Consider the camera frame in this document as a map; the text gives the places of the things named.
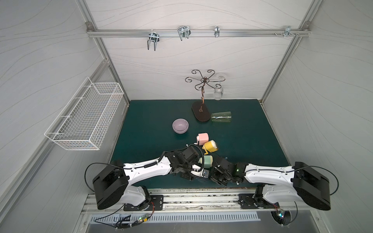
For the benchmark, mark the white vent grille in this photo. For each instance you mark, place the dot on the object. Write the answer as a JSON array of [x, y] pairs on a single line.
[[202, 217]]

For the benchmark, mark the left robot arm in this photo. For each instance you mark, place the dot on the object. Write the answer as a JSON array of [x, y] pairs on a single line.
[[115, 182]]

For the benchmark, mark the clear hanging wine glass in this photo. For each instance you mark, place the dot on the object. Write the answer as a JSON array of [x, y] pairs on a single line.
[[218, 90]]

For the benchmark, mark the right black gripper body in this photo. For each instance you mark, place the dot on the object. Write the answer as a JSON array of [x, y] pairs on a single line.
[[217, 168]]

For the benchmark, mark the purple bowl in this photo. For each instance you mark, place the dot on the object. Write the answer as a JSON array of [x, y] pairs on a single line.
[[180, 126]]

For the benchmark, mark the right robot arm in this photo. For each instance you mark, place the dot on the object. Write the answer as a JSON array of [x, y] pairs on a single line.
[[298, 183]]

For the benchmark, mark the pink pencil sharpener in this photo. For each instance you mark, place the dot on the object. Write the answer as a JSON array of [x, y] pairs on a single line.
[[201, 139]]

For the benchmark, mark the metal double hook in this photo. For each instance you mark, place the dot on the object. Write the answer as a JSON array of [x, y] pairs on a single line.
[[154, 38]]

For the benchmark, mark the copper wine glass stand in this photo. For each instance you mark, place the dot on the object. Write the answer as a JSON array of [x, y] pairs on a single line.
[[199, 108]]

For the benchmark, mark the white wire basket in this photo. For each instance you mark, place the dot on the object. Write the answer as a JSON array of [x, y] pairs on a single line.
[[84, 121]]

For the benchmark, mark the aluminium top rail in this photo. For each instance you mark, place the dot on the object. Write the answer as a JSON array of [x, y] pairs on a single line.
[[170, 33]]

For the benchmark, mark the metal wire hook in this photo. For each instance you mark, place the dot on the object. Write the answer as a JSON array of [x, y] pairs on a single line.
[[184, 32]]

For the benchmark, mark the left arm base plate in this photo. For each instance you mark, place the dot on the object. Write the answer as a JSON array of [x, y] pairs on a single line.
[[153, 202]]

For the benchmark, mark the green pencil sharpener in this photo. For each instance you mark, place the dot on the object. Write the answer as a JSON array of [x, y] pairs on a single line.
[[207, 161]]

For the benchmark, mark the metal clamp hook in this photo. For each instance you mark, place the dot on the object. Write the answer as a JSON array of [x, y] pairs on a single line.
[[287, 33]]

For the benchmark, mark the small metal ring hook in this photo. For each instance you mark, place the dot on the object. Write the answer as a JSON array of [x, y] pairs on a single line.
[[217, 31]]

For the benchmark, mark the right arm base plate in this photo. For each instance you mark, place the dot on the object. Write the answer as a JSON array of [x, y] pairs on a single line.
[[255, 201]]

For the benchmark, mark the yellow pencil sharpener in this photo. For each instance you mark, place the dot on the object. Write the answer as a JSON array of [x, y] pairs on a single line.
[[210, 146]]

